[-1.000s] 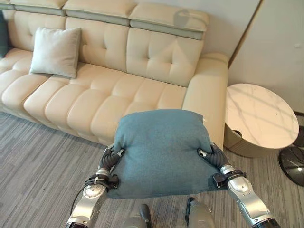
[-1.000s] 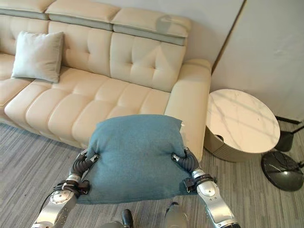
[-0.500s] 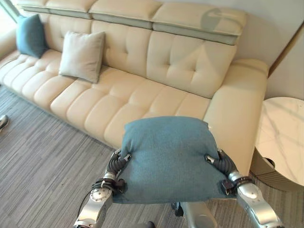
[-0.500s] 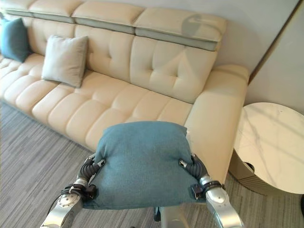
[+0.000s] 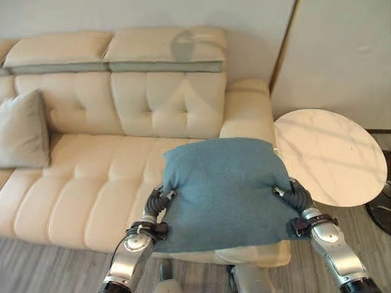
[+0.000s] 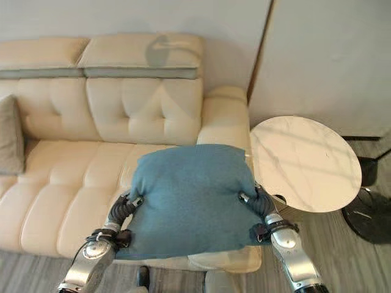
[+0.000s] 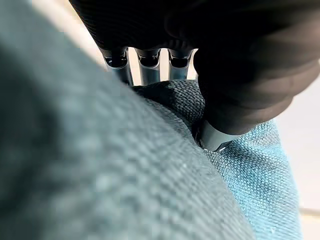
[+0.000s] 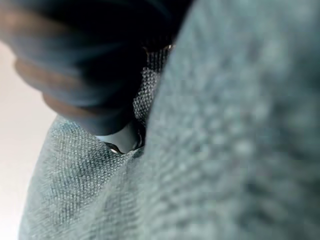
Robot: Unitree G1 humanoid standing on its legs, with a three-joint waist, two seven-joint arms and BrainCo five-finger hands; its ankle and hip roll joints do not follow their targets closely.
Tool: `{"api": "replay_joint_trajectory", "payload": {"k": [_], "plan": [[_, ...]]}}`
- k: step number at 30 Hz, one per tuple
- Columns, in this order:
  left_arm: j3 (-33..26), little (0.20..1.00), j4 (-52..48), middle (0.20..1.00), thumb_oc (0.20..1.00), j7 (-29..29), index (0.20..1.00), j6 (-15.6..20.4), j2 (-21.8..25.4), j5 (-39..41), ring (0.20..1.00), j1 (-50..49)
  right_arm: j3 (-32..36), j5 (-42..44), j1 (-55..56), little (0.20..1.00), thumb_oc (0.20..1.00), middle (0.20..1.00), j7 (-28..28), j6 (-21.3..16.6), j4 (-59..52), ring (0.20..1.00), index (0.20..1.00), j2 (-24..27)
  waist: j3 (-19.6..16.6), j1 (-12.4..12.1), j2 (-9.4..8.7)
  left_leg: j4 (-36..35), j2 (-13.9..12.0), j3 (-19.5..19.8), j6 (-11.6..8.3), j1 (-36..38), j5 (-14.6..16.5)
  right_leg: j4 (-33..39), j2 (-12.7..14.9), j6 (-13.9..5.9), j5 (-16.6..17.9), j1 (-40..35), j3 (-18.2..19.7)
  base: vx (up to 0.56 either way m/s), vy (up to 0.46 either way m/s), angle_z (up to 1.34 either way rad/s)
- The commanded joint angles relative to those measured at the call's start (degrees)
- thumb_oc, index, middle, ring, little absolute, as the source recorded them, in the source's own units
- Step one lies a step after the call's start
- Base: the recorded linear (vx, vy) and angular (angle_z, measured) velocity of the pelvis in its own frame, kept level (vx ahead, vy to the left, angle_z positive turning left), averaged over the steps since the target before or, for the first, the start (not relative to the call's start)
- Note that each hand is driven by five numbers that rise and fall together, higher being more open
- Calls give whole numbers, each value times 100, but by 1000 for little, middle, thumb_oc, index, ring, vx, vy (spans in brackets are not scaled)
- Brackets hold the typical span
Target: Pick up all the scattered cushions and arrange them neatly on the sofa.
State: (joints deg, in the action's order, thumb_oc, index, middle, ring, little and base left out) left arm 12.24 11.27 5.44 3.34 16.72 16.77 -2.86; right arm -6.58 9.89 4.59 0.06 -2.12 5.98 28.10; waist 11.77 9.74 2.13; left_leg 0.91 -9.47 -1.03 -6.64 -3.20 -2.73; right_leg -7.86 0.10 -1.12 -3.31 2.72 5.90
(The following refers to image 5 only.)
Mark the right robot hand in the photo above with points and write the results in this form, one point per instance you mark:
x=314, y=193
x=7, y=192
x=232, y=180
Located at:
x=294, y=196

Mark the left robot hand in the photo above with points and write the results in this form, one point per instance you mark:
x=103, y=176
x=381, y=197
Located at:
x=156, y=203

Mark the blue square cushion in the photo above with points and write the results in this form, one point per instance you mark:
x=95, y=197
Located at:
x=220, y=195

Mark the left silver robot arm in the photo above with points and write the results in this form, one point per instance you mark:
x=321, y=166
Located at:
x=131, y=253

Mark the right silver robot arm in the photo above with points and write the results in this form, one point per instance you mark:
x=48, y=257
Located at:
x=330, y=250

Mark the cream leather sofa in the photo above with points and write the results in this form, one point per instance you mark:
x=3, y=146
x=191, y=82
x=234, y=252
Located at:
x=116, y=128

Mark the round white marble side table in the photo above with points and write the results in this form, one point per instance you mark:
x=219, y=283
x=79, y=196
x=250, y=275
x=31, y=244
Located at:
x=333, y=158

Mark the black round table base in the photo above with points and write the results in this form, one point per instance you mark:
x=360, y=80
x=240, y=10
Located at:
x=380, y=218

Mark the silver robot legs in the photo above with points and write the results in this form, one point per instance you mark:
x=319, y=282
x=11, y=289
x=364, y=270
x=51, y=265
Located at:
x=207, y=279

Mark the grey square cushion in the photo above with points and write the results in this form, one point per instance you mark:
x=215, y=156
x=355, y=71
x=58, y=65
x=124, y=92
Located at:
x=23, y=131

